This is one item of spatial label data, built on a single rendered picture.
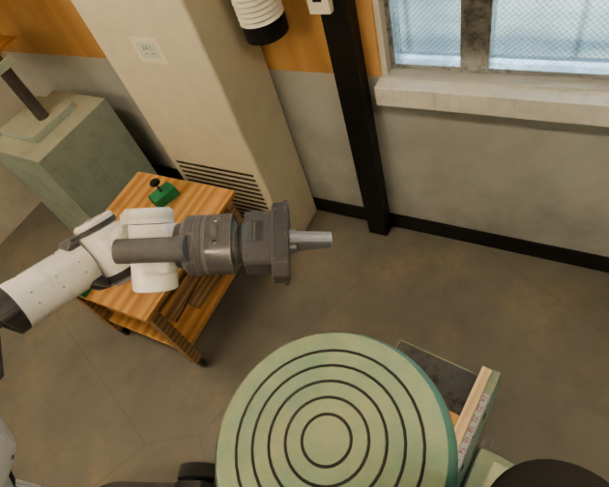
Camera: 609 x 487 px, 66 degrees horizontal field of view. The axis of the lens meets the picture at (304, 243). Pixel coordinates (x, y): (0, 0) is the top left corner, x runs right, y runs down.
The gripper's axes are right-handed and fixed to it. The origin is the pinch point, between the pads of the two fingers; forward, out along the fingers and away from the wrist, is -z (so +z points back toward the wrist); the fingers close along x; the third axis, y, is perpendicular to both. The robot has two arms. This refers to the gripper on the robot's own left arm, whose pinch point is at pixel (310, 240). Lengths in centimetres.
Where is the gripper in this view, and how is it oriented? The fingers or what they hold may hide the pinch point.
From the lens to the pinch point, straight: 67.9
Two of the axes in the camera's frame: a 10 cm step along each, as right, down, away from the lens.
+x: 0.3, 8.9, -4.5
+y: -0.4, -4.5, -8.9
